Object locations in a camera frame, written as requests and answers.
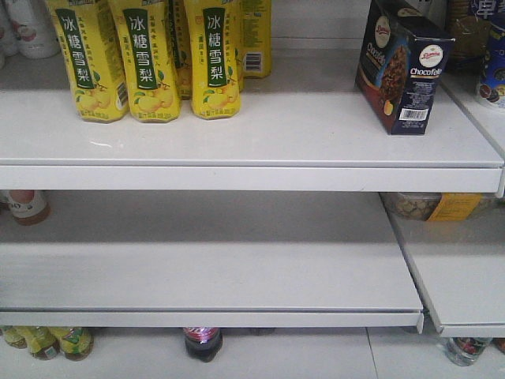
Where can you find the dark cola bottle bottom shelf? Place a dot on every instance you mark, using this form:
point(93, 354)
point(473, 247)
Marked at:
point(203, 343)

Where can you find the dark blue chocofello cookie box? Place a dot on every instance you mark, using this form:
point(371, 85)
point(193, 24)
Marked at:
point(403, 56)

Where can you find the clear nut snack jar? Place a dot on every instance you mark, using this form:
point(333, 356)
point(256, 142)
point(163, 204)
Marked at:
point(440, 206)

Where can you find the green tea bottles bottom shelf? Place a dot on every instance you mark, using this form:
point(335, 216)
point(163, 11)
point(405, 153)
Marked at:
point(45, 343)

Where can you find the right yellow pear drink bottle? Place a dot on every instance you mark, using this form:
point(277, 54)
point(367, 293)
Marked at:
point(213, 34)

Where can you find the left yellow pear drink bottle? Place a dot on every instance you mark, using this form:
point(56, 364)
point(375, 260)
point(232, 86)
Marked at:
point(93, 60)

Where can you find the clear bottle bottom right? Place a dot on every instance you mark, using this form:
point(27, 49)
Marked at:
point(465, 351)

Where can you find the rear yellow pear drink bottle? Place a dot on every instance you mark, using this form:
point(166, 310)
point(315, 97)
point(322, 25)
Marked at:
point(256, 38)

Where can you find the orange juice bottle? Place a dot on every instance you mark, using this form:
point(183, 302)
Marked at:
point(28, 207)

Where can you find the white peach drink bottle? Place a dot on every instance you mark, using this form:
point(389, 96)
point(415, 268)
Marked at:
point(33, 28)

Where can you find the brown biscuit package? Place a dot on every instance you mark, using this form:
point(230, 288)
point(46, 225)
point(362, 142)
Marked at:
point(469, 23)

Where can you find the middle yellow pear drink bottle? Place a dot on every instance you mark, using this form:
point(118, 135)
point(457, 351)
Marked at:
point(147, 59)

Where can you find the white supermarket shelf unit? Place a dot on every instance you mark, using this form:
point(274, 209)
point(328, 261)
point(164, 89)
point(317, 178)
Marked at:
point(271, 218)

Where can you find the blue white cookie package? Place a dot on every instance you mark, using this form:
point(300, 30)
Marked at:
point(490, 85)

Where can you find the yellow pear drink bottle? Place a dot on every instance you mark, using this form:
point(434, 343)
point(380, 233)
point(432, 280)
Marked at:
point(147, 59)
point(93, 60)
point(213, 34)
point(256, 38)

